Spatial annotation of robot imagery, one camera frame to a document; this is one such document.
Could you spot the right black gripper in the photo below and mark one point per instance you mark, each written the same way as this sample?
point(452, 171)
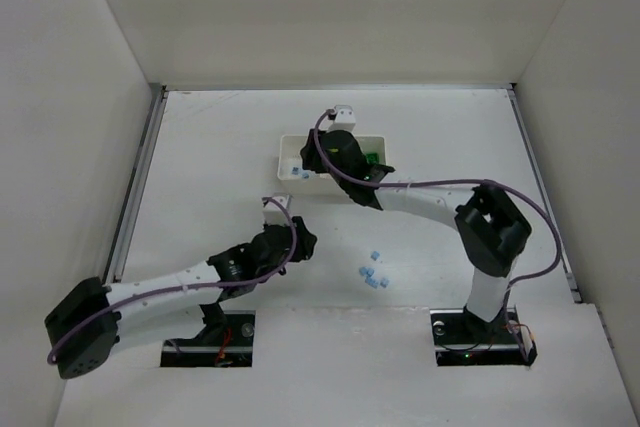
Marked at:
point(310, 153)

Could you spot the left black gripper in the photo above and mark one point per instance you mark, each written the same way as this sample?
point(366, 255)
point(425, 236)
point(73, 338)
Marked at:
point(304, 238)

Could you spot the green lego brick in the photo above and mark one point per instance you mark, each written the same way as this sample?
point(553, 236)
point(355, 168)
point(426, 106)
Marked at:
point(372, 158)

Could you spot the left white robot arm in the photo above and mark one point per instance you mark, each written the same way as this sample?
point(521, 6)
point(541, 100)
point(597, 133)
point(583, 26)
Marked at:
point(96, 320)

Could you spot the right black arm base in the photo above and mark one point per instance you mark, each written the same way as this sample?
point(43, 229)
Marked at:
point(460, 339)

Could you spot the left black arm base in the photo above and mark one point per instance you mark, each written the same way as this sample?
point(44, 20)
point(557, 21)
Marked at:
point(227, 344)

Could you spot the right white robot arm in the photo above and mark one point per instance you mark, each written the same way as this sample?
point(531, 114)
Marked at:
point(493, 231)

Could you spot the white divided container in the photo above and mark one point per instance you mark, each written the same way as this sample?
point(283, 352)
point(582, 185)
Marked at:
point(318, 184)

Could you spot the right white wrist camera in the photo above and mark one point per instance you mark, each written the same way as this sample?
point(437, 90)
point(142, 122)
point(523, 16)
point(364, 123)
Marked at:
point(341, 117)

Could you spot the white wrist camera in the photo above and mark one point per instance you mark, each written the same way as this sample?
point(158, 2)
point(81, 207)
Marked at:
point(341, 117)
point(275, 209)

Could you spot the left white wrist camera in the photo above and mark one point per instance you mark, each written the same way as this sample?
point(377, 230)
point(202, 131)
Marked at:
point(275, 209)

